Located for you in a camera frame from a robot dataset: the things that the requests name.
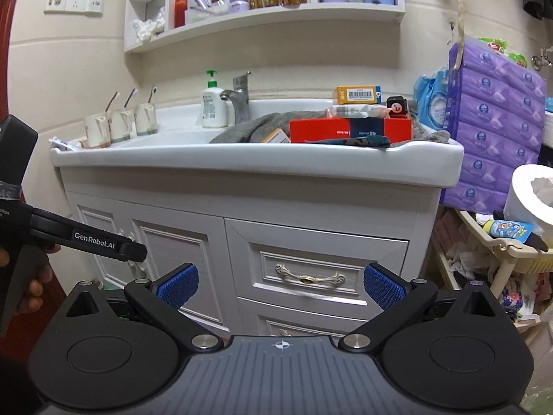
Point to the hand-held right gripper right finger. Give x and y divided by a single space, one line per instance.
382 287

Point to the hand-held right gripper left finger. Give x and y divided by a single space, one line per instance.
179 287

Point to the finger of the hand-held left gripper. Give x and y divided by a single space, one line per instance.
93 237

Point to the plain white lower drawer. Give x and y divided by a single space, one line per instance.
302 326

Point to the person's left hand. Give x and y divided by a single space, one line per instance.
38 296

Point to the beige toothbrush cup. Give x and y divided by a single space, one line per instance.
146 121
97 132
122 126

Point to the toothbrush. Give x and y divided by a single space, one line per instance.
131 97
152 95
112 101

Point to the beige plastic basket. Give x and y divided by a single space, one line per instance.
507 253

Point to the colourful tube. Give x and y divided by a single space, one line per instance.
507 229

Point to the white ceramic sink basin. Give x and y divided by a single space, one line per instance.
242 162

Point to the dark blue patterned packet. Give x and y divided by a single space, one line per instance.
358 141

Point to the white toilet paper roll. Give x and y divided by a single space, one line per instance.
525 199

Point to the red cardboard box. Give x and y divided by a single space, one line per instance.
319 130

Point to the grey towel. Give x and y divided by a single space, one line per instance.
255 127

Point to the white pump bottle green cap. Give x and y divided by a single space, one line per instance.
213 106

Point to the white and pink packet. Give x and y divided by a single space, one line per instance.
354 111

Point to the orange and white box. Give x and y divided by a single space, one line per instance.
275 137

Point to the small black and red box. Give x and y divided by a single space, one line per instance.
397 108

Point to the crumpled white cloth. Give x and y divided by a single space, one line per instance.
149 27

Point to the blue plastic tissue pack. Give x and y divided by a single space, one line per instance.
432 101

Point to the stack of purple tissue packs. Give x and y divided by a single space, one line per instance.
492 129

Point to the orange box with barcode label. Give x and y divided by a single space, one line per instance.
358 94

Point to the chrome faucet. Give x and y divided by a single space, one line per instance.
238 99

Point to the red bottle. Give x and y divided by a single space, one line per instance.
179 13

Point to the green package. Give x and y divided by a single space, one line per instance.
507 52

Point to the small lilac jar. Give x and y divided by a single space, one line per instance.
239 5

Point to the wall socket panel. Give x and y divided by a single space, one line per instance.
75 1

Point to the white wall shelf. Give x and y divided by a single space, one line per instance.
268 19

